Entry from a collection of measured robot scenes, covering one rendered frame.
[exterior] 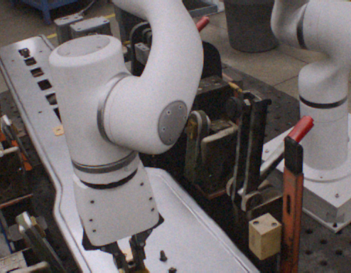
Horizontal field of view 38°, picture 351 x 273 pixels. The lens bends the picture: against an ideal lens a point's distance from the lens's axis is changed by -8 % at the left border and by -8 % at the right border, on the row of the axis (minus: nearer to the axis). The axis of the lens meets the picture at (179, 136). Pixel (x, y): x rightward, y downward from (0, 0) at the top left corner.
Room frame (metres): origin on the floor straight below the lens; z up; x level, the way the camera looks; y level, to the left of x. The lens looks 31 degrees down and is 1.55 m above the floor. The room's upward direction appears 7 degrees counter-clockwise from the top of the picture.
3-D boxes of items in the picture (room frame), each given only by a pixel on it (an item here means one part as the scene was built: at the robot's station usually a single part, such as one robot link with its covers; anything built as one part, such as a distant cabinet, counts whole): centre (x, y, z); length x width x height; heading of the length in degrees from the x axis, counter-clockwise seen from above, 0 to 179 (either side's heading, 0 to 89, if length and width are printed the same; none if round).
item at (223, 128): (0.80, -0.06, 0.88); 0.11 x 0.09 x 0.37; 113
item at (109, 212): (0.54, 0.09, 1.14); 0.10 x 0.07 x 0.11; 113
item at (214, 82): (0.87, -0.06, 0.91); 0.07 x 0.05 x 0.42; 113
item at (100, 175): (0.54, 0.09, 1.20); 0.09 x 0.08 x 0.03; 113
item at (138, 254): (0.55, 0.07, 1.04); 0.03 x 0.03 x 0.07; 23
